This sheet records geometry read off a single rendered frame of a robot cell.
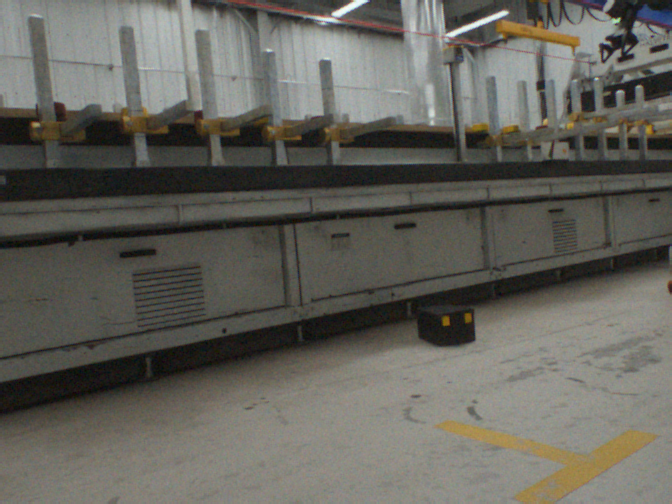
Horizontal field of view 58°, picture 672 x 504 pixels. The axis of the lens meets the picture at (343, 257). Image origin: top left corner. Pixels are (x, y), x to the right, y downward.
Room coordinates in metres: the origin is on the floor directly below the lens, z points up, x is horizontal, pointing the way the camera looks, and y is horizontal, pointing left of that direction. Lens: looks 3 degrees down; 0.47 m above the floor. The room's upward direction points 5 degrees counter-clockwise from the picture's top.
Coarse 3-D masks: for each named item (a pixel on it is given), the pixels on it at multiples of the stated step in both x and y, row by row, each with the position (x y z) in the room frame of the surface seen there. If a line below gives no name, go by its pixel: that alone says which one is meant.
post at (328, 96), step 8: (320, 64) 2.33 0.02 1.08; (328, 64) 2.32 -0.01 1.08; (320, 72) 2.33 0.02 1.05; (328, 72) 2.32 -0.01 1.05; (328, 80) 2.32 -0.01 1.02; (328, 88) 2.32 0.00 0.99; (328, 96) 2.31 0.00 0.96; (328, 104) 2.31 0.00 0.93; (328, 112) 2.31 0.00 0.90; (328, 128) 2.32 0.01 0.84; (328, 144) 2.33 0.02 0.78; (336, 144) 2.33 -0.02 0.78; (328, 152) 2.33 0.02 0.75; (336, 152) 2.32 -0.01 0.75
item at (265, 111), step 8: (248, 112) 1.88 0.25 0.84; (256, 112) 1.85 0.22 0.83; (264, 112) 1.81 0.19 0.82; (272, 112) 1.82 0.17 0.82; (232, 120) 1.96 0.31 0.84; (240, 120) 1.92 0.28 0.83; (248, 120) 1.89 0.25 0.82; (256, 120) 1.89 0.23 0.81; (224, 128) 2.01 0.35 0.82; (232, 128) 1.99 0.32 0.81; (200, 136) 2.14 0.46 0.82
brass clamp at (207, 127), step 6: (198, 120) 2.00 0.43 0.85; (204, 120) 2.00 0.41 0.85; (210, 120) 2.00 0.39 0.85; (216, 120) 2.01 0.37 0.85; (222, 120) 2.02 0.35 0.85; (198, 126) 2.00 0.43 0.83; (204, 126) 1.98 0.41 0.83; (210, 126) 2.00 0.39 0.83; (216, 126) 2.01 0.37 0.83; (198, 132) 2.00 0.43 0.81; (204, 132) 1.99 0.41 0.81; (210, 132) 2.00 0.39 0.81; (216, 132) 2.01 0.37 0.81; (222, 132) 2.02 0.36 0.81; (228, 132) 2.04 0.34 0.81; (234, 132) 2.05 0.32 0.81
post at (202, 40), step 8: (200, 32) 2.00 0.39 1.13; (208, 32) 2.02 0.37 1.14; (200, 40) 2.00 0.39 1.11; (208, 40) 2.02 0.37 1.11; (200, 48) 2.00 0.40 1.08; (208, 48) 2.02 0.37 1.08; (200, 56) 2.01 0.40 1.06; (208, 56) 2.02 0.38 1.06; (200, 64) 2.01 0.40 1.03; (208, 64) 2.01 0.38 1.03; (200, 72) 2.02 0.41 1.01; (208, 72) 2.01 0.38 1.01; (200, 80) 2.02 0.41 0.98; (208, 80) 2.01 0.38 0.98; (200, 88) 2.02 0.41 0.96; (208, 88) 2.01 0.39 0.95; (208, 96) 2.01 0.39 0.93; (208, 104) 2.01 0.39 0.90; (208, 112) 2.00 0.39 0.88; (216, 112) 2.02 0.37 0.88; (208, 136) 2.01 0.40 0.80; (216, 136) 2.02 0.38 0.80; (208, 144) 2.02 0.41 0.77; (216, 144) 2.01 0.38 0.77; (208, 152) 2.02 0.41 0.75; (216, 152) 2.01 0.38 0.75; (208, 160) 2.02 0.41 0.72
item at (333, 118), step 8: (336, 112) 1.97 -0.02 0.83; (312, 120) 2.05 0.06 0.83; (320, 120) 2.01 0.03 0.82; (328, 120) 1.98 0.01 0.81; (336, 120) 1.97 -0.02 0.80; (288, 128) 2.16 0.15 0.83; (296, 128) 2.12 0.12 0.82; (304, 128) 2.09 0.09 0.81; (312, 128) 2.05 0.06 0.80; (320, 128) 2.05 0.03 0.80; (288, 136) 2.17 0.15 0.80; (264, 144) 2.30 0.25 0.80
